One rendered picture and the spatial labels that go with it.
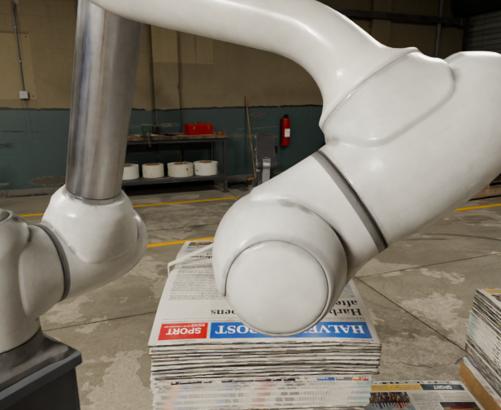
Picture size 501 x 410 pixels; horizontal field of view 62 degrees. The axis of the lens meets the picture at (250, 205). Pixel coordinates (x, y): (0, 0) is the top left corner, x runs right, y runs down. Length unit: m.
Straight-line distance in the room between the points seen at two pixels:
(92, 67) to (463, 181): 0.57
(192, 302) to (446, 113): 0.40
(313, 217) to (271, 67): 7.38
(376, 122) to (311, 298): 0.14
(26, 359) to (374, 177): 0.68
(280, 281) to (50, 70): 6.84
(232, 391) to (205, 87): 6.81
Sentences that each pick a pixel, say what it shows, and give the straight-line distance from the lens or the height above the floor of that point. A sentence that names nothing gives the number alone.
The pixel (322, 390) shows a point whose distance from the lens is 0.60.
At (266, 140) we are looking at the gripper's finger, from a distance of 0.59.
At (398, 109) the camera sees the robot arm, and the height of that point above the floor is 1.45.
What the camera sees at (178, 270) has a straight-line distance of 0.69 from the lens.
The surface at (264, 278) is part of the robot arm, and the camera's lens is 0.28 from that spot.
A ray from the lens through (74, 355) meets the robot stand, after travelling 0.88.
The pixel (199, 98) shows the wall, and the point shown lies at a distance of 7.23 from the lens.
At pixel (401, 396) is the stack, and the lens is 1.05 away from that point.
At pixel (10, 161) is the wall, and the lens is 7.18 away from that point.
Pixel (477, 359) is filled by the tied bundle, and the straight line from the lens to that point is 1.06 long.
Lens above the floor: 1.46
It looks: 14 degrees down
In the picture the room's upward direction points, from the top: straight up
